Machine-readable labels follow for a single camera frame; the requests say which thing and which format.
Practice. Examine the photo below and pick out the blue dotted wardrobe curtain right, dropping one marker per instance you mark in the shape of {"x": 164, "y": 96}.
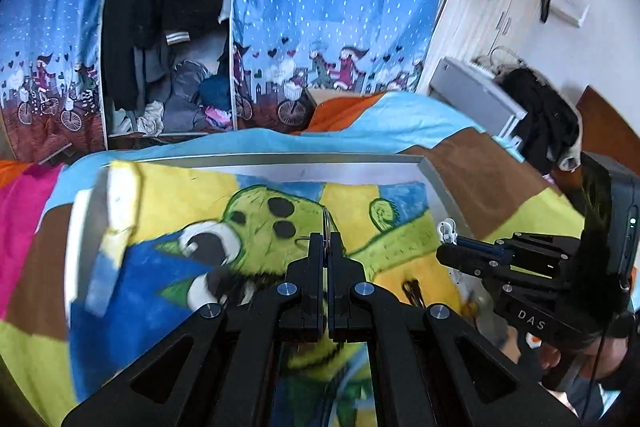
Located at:
{"x": 284, "y": 49}

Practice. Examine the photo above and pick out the black hair clip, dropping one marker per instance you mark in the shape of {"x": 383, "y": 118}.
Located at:
{"x": 412, "y": 290}

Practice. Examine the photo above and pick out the white silver hair clip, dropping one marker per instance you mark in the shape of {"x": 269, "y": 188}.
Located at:
{"x": 447, "y": 231}

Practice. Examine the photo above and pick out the beige wooden wardrobe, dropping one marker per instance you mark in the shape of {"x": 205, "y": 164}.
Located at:
{"x": 467, "y": 29}

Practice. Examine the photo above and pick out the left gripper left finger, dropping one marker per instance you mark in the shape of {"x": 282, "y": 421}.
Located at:
{"x": 219, "y": 367}

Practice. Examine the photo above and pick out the black clothes pile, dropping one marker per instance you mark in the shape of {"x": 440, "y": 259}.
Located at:
{"x": 551, "y": 131}

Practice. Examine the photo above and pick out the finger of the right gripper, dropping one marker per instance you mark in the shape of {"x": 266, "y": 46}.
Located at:
{"x": 467, "y": 261}
{"x": 487, "y": 249}

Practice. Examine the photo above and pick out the brown wooden headboard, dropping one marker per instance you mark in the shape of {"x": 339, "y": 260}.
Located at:
{"x": 607, "y": 133}

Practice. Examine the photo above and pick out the white storage box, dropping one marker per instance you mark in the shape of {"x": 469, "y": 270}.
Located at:
{"x": 473, "y": 92}

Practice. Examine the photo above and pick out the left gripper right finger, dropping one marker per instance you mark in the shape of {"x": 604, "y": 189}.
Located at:
{"x": 428, "y": 366}

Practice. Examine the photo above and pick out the colourful cartoon bedsheet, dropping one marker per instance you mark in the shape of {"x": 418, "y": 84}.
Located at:
{"x": 497, "y": 193}

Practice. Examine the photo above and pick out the grey shallow box tray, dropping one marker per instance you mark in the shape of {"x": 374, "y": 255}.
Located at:
{"x": 89, "y": 215}

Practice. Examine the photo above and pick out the blue dotted wardrobe curtain left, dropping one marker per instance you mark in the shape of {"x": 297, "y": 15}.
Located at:
{"x": 51, "y": 93}

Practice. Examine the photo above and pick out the blue dotted wardrobe curtain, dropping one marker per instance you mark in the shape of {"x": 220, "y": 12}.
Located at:
{"x": 284, "y": 49}
{"x": 51, "y": 93}

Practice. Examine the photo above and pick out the dark hanging clothes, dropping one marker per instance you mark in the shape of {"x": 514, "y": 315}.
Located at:
{"x": 164, "y": 71}

